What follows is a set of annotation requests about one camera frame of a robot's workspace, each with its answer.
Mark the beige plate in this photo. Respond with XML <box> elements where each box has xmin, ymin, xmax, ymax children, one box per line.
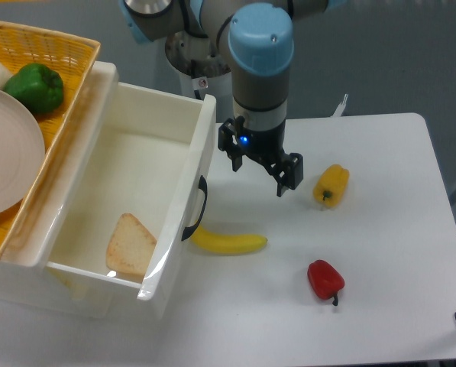
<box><xmin>0</xmin><ymin>91</ymin><xmax>45</xmax><ymax>213</ymax></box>

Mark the white clip behind table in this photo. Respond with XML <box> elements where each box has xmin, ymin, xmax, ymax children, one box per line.
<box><xmin>331</xmin><ymin>93</ymin><xmax>348</xmax><ymax>117</ymax></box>

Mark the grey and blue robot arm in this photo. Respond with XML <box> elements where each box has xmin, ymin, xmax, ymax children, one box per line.
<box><xmin>119</xmin><ymin>1</ymin><xmax>341</xmax><ymax>195</ymax></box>

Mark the green bell pepper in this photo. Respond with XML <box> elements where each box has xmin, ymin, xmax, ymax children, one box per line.
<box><xmin>3</xmin><ymin>63</ymin><xmax>64</xmax><ymax>115</ymax></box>

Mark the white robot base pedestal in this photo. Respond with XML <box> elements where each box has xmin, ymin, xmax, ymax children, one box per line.
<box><xmin>165</xmin><ymin>31</ymin><xmax>233</xmax><ymax>122</ymax></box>

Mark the yellow woven basket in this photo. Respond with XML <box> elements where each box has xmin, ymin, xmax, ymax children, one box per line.
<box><xmin>0</xmin><ymin>18</ymin><xmax>102</xmax><ymax>263</ymax></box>

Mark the red bell pepper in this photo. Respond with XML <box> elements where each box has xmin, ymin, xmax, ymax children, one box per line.
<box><xmin>307</xmin><ymin>259</ymin><xmax>345</xmax><ymax>307</ymax></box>

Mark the yellow banana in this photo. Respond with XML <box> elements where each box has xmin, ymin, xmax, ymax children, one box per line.
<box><xmin>191</xmin><ymin>226</ymin><xmax>268</xmax><ymax>255</ymax></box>

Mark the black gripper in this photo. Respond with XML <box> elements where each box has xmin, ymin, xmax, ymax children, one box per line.
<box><xmin>218</xmin><ymin>116</ymin><xmax>303</xmax><ymax>197</ymax></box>

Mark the black top drawer handle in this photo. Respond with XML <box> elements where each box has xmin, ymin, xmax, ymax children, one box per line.
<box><xmin>181</xmin><ymin>175</ymin><xmax>208</xmax><ymax>241</ymax></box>

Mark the white drawer cabinet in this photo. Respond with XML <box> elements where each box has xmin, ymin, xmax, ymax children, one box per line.
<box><xmin>0</xmin><ymin>60</ymin><xmax>167</xmax><ymax>320</ymax></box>

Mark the slice of bread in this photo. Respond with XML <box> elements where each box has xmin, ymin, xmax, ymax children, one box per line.
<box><xmin>105</xmin><ymin>213</ymin><xmax>157</xmax><ymax>276</ymax></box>

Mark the white drawer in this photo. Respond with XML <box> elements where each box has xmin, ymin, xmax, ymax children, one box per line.
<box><xmin>44</xmin><ymin>82</ymin><xmax>217</xmax><ymax>320</ymax></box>

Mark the yellow bell pepper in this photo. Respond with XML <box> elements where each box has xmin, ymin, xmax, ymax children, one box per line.
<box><xmin>312</xmin><ymin>164</ymin><xmax>350</xmax><ymax>208</ymax></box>

